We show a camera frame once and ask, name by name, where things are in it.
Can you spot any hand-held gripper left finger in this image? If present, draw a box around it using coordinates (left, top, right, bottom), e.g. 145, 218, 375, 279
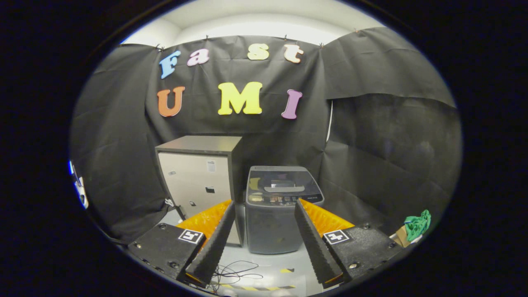
128, 200, 236, 288

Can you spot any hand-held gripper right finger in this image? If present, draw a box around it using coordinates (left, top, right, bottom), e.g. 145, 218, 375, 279
294, 198, 405, 289

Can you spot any grey washing machine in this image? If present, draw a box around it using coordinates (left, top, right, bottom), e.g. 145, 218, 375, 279
245, 166, 325, 255

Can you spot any dark transparent washing machine lid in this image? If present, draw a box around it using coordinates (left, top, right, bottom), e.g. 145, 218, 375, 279
247, 166, 324, 198

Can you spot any yellow black tape strip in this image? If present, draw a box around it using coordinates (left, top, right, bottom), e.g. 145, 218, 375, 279
219, 284, 297, 292

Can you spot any grey cabinet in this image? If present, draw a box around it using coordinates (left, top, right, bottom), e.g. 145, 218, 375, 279
155, 135, 245, 247

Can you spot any small cardboard box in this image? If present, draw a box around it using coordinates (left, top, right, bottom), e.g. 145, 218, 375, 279
390, 225, 423, 248

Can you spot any green cloth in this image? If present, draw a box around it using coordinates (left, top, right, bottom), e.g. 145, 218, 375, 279
403, 210, 432, 242

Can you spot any black floor cable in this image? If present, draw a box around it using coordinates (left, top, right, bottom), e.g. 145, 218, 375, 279
206, 260, 264, 294

